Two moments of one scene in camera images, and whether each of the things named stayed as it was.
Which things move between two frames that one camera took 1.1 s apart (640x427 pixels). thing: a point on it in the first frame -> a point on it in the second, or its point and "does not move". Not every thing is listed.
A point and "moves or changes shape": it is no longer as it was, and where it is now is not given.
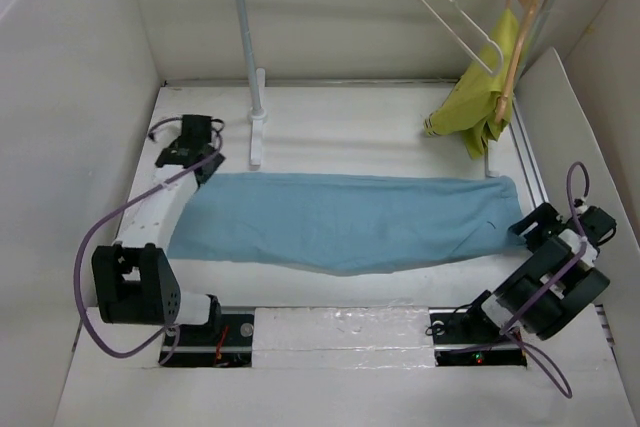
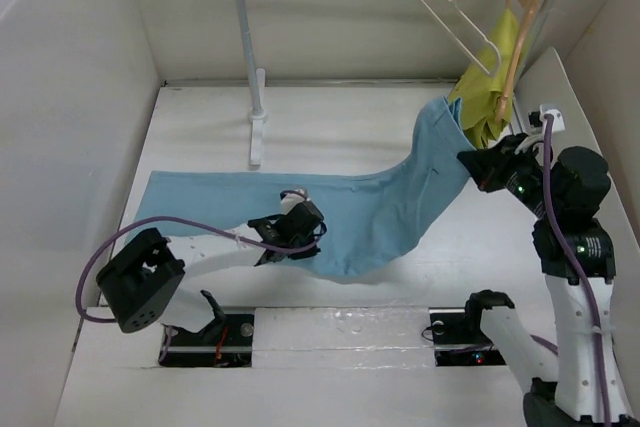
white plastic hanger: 489,54 does not move
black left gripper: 217,162 -> 306,253
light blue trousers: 325,225 moves or changes shape
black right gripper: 543,215 -> 488,164
